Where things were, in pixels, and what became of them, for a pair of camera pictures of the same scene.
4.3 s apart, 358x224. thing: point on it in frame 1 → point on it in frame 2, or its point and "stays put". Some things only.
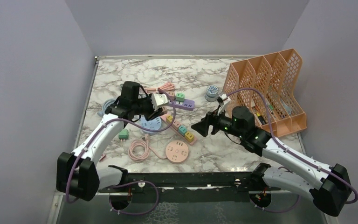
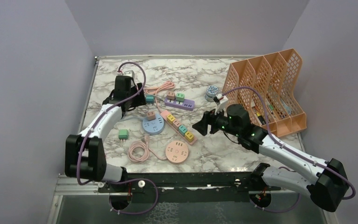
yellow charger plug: (169, 118) stays put
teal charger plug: (182, 130) stays put
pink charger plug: (176, 124) stays put
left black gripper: (154, 113) → (140, 100)
